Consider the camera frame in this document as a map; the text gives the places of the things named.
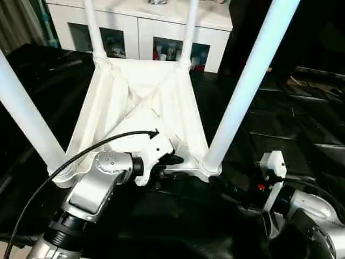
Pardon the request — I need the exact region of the white plastic table top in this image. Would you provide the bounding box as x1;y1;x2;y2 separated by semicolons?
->
52;56;223;189

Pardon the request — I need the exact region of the black table mat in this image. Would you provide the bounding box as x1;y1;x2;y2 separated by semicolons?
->
0;43;345;259

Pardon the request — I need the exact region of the white glass-door cabinet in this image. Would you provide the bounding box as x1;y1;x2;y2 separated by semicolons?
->
46;0;233;73

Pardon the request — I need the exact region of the grey curtain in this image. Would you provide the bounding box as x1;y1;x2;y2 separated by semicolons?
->
0;0;45;54

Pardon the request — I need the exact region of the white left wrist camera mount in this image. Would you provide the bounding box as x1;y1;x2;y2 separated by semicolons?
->
134;133;175;187

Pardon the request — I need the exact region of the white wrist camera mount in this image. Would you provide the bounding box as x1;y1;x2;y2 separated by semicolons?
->
134;133;175;187
259;150;287;213

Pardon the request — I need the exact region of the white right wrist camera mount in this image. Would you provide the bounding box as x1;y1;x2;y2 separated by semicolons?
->
259;150;287;213

